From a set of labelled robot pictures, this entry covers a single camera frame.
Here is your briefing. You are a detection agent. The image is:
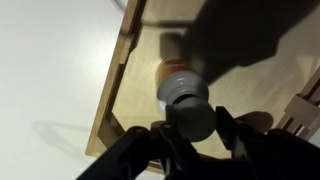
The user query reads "white bottle cap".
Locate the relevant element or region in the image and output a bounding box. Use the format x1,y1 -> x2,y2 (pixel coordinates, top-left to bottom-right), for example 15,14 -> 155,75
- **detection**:
171,99 -> 218,144

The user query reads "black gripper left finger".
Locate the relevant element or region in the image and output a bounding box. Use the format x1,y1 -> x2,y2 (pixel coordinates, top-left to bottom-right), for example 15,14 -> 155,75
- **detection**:
75,104 -> 214,180

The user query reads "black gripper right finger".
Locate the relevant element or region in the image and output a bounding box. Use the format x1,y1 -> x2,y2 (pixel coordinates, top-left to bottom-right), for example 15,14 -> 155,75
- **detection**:
214,105 -> 320,180

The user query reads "light wooden slatted tray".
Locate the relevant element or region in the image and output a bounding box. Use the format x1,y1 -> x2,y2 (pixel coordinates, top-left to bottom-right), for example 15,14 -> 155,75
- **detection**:
84,0 -> 320,176

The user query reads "white bottle orange label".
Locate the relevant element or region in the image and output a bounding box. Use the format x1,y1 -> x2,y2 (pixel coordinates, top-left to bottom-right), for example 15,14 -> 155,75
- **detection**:
155,58 -> 211,113

